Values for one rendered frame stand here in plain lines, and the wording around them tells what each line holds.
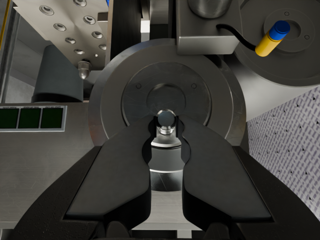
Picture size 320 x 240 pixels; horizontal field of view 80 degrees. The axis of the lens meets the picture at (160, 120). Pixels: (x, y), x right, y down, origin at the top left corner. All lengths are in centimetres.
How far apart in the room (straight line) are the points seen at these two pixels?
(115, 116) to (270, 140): 28
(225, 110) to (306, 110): 15
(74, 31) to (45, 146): 30
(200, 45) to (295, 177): 23
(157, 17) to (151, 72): 45
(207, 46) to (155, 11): 43
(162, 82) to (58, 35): 37
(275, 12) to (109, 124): 19
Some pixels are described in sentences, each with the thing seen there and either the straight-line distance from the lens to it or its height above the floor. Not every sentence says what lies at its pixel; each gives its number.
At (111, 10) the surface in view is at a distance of 25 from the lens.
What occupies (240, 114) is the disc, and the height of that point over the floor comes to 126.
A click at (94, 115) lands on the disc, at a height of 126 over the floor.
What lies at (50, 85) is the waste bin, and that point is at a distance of 236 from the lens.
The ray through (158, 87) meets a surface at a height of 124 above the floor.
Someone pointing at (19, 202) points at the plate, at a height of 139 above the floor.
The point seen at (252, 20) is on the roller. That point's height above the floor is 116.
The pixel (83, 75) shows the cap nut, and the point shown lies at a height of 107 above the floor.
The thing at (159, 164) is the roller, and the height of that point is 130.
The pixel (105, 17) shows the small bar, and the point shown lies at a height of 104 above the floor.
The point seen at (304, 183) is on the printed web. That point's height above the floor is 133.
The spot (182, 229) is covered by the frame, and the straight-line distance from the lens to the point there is 52.
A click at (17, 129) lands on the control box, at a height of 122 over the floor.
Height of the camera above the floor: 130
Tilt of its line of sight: 12 degrees down
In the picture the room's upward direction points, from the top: 180 degrees clockwise
